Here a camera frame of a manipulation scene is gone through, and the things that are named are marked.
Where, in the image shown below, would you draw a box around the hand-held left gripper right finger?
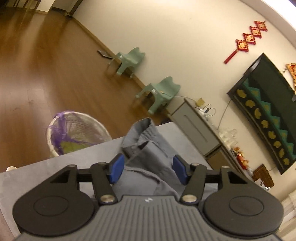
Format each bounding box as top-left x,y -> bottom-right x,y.
172,155 -> 251,205

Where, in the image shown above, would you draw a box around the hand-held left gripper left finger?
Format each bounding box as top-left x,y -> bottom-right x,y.
45,153 -> 125,205

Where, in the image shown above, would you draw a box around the grey pants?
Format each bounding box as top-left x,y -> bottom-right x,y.
113,118 -> 212,202

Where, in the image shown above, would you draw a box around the long grey sideboard cabinet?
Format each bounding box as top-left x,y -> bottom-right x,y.
170,97 -> 262,186

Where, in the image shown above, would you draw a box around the glass jug and cups set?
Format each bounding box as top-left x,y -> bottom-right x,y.
217,128 -> 238,146

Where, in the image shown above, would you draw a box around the red fruit bowl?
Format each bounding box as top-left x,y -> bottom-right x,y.
232,147 -> 249,171

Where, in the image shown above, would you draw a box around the green plastic chair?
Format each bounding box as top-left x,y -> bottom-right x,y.
108,47 -> 146,77
135,76 -> 181,114

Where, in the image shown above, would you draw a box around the red hanging knot ornament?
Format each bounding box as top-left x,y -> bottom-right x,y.
223,20 -> 269,65

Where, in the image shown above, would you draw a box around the wire wastebasket with purple bag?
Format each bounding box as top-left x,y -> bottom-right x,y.
46,111 -> 113,159

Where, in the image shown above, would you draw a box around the white power strip with cables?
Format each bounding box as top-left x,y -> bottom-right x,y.
196,104 -> 217,117

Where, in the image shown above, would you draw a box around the grey hanging cable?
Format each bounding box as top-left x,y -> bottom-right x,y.
217,100 -> 232,130

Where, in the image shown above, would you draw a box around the dark patterned wall hanging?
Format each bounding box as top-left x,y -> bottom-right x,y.
227,53 -> 296,175

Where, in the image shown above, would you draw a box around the red gold wall ornament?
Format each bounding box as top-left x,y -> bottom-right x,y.
286,62 -> 296,94

